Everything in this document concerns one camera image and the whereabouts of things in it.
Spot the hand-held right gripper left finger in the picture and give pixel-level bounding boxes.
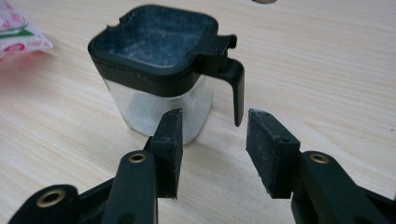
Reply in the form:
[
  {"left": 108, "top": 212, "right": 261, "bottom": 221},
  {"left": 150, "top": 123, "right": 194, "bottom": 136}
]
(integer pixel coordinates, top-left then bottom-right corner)
[{"left": 102, "top": 107, "right": 184, "bottom": 224}]

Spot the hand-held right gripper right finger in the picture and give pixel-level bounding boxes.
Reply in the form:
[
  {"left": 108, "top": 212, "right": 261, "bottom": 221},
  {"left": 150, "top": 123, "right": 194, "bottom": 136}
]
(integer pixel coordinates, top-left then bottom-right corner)
[{"left": 246, "top": 108, "right": 387, "bottom": 224}]

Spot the clear jar with black lid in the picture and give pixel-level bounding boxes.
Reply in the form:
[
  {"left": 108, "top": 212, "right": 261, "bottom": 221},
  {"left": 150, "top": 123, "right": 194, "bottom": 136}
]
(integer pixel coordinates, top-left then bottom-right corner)
[{"left": 87, "top": 4, "right": 246, "bottom": 146}]

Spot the pink and white salt bag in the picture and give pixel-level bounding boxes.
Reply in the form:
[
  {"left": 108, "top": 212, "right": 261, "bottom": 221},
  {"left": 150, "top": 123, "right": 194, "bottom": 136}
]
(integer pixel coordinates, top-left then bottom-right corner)
[{"left": 0, "top": 0, "right": 54, "bottom": 59}]

